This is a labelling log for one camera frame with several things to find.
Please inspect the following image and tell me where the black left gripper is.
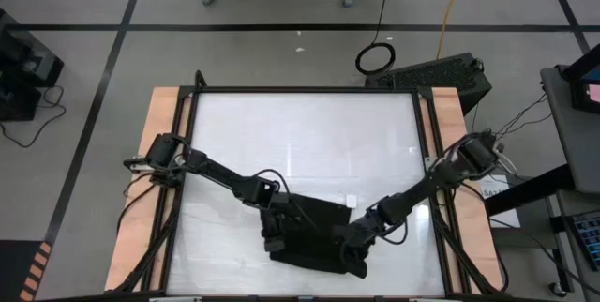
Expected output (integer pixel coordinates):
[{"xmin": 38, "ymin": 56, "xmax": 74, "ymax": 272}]
[{"xmin": 260, "ymin": 193, "xmax": 306, "ymax": 252}]

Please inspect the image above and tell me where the thin black floor cable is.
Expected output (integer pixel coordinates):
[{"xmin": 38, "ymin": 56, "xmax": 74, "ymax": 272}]
[{"xmin": 0, "ymin": 84, "xmax": 67, "ymax": 148}]

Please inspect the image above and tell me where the black monitor with lit screen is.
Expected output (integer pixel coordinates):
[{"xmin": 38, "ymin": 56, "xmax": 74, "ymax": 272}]
[{"xmin": 560, "ymin": 43, "xmax": 600, "ymax": 115}]

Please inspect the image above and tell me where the black keyboard with blue keys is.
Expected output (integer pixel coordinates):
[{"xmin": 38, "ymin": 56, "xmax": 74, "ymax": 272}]
[{"xmin": 569, "ymin": 212, "xmax": 600, "ymax": 273}]

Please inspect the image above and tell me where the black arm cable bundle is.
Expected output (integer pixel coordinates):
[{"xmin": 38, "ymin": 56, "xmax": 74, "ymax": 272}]
[
  {"xmin": 428, "ymin": 184, "xmax": 510, "ymax": 296},
  {"xmin": 110, "ymin": 182, "xmax": 184, "ymax": 294}
]

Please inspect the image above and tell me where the black mat with orange stripes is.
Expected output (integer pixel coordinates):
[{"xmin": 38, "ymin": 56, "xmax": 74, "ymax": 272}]
[{"xmin": 0, "ymin": 239, "xmax": 53, "ymax": 302}]

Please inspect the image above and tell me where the black computer tower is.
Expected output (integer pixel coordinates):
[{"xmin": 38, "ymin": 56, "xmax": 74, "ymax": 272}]
[{"xmin": 364, "ymin": 52, "xmax": 493, "ymax": 116}]

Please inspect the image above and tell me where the black towel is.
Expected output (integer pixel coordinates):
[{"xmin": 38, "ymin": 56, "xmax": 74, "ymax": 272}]
[{"xmin": 260, "ymin": 192, "xmax": 371, "ymax": 279}]

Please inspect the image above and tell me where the black equipment cart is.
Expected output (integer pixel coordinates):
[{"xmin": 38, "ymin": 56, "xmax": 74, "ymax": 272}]
[{"xmin": 0, "ymin": 8, "xmax": 66, "ymax": 123}]

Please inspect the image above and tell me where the light wooden mounting board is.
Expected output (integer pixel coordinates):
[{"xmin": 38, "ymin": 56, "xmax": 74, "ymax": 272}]
[
  {"xmin": 103, "ymin": 86, "xmax": 194, "ymax": 293},
  {"xmin": 419, "ymin": 86, "xmax": 505, "ymax": 294}
]

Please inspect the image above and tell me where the white paper sheet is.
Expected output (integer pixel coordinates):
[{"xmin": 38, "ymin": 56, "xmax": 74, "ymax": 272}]
[{"xmin": 477, "ymin": 174, "xmax": 521, "ymax": 229}]

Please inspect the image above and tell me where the yellow cable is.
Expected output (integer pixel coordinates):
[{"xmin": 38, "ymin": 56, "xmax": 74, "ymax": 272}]
[{"xmin": 435, "ymin": 0, "xmax": 470, "ymax": 59}]

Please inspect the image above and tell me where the black metal table frame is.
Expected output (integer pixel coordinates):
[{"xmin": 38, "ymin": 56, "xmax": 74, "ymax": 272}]
[{"xmin": 140, "ymin": 69, "xmax": 473, "ymax": 296}]

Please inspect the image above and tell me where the black cable with coil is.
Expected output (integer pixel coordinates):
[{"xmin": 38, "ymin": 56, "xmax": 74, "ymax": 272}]
[{"xmin": 354, "ymin": 0, "xmax": 398, "ymax": 77}]

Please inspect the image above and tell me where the black side table stand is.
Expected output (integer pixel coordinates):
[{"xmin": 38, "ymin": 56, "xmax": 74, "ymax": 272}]
[{"xmin": 485, "ymin": 164, "xmax": 576, "ymax": 296}]

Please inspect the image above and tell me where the grey side table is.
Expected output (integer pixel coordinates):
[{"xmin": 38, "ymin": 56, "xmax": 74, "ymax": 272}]
[{"xmin": 539, "ymin": 65, "xmax": 600, "ymax": 195}]

